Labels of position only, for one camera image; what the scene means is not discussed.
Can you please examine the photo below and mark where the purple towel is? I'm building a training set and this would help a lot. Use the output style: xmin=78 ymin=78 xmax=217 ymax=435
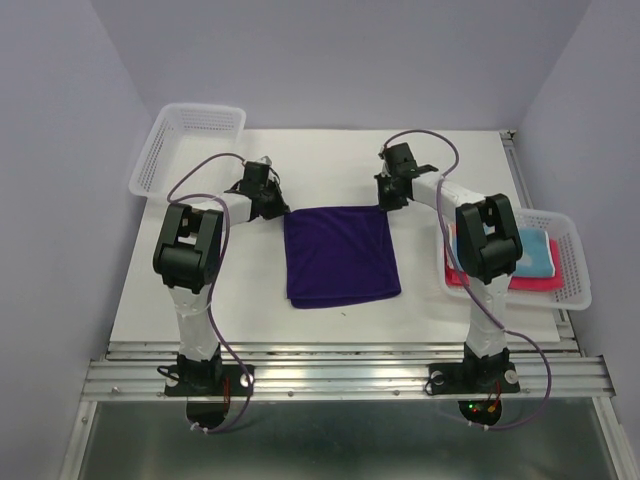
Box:
xmin=283 ymin=206 xmax=402 ymax=309

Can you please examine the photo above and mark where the pink towel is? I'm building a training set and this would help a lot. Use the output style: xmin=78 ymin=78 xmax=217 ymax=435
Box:
xmin=444 ymin=240 xmax=564 ymax=292

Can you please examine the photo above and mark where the blue orange patterned towel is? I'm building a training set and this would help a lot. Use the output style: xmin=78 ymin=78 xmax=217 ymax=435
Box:
xmin=447 ymin=224 xmax=557 ymax=279

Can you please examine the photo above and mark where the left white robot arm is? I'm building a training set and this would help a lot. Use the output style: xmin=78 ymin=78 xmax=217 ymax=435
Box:
xmin=152 ymin=157 xmax=290 ymax=397

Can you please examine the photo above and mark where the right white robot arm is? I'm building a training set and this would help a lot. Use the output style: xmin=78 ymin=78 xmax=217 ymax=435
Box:
xmin=375 ymin=143 xmax=523 ymax=395

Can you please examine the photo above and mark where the white basket at left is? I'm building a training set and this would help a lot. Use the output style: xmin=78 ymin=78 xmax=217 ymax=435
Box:
xmin=129 ymin=103 xmax=246 ymax=200

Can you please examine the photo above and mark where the white basket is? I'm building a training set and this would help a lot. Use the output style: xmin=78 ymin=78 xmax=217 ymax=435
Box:
xmin=439 ymin=208 xmax=593 ymax=311
xmin=129 ymin=103 xmax=246 ymax=200

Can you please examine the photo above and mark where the white basket at right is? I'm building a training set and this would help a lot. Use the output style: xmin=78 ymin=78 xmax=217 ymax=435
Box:
xmin=439 ymin=208 xmax=593 ymax=311

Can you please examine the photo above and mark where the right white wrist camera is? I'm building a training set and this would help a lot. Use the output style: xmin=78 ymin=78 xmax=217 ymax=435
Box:
xmin=378 ymin=145 xmax=390 ymax=176

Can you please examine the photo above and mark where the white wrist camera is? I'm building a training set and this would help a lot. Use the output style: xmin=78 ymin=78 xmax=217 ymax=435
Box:
xmin=256 ymin=156 xmax=272 ymax=166
xmin=378 ymin=145 xmax=390 ymax=176

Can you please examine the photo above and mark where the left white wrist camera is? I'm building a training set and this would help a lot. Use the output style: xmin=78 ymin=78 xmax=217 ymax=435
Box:
xmin=256 ymin=156 xmax=272 ymax=166

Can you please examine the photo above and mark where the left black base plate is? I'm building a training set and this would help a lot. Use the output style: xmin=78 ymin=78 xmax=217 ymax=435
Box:
xmin=161 ymin=364 xmax=253 ymax=397

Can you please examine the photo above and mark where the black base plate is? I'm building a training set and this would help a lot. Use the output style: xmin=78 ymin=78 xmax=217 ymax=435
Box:
xmin=429 ymin=363 xmax=521 ymax=396
xmin=161 ymin=364 xmax=253 ymax=397

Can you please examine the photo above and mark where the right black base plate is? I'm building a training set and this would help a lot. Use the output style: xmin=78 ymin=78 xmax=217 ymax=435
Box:
xmin=429 ymin=363 xmax=521 ymax=396

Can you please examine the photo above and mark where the aluminium mounting rail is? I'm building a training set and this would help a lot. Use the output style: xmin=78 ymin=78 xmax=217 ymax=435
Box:
xmin=81 ymin=340 xmax=615 ymax=402

